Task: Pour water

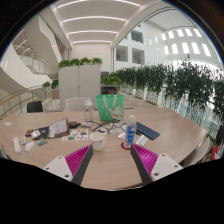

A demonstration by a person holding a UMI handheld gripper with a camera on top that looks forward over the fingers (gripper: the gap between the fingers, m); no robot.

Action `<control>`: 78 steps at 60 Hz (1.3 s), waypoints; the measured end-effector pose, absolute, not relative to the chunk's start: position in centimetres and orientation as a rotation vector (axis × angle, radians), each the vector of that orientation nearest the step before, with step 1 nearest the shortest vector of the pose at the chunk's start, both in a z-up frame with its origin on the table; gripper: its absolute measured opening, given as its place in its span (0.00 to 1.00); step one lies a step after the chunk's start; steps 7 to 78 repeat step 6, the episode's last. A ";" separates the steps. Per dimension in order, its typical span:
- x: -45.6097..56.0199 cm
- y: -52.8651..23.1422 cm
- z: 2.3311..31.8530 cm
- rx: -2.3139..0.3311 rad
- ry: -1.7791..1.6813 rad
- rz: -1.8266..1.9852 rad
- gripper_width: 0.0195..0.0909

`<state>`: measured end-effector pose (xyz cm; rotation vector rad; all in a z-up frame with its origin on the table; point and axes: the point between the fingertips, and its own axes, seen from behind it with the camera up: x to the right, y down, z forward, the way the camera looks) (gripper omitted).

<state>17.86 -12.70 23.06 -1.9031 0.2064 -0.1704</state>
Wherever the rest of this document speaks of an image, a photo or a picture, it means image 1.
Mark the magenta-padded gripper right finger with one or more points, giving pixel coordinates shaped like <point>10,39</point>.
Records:
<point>163,166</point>

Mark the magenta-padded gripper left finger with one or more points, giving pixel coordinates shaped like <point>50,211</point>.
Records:
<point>60,166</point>

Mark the clear blue-label water bottle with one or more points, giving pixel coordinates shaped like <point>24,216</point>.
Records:
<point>130,134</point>

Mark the white paper packet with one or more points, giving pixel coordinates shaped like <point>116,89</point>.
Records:
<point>141,140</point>

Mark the colourful sticker sheet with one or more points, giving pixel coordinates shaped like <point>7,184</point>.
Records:
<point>75,135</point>

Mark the dark blue keyboard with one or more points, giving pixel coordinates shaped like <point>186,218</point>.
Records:
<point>147,131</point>

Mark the silver foil packet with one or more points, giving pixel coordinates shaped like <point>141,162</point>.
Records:
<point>36,134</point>

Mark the black power adapter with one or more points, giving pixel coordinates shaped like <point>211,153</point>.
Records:
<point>73,124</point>

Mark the white cup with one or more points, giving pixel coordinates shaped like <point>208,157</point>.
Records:
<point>98,141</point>

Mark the red and black phone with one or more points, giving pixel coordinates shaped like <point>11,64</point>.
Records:
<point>29,132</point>

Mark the white power strip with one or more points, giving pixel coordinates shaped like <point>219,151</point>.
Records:
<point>16,145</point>

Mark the white power adapter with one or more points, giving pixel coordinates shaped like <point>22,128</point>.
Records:
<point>86,124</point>

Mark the black and red chair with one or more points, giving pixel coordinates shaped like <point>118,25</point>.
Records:
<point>218,148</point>

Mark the clear shaker bottle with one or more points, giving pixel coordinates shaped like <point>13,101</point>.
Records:
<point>88,112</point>

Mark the white paper note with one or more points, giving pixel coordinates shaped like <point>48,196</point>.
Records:
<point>8,123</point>

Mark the green tote bag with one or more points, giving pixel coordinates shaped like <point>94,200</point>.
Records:
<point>106,110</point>

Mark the glass railing with wooden handrail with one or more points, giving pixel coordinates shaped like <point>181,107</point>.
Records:
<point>16,100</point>

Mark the small potted plants group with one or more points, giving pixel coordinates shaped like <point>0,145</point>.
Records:
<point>50,85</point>

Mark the row of green hedge plants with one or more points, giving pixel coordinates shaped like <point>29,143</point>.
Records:
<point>173,83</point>

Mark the white cabinet with plants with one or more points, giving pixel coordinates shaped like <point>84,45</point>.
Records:
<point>79,81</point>

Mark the low planter with plants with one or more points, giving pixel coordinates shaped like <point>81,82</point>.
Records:
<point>110,81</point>

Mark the ceiling light strips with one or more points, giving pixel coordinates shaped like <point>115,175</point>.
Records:
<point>95,19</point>

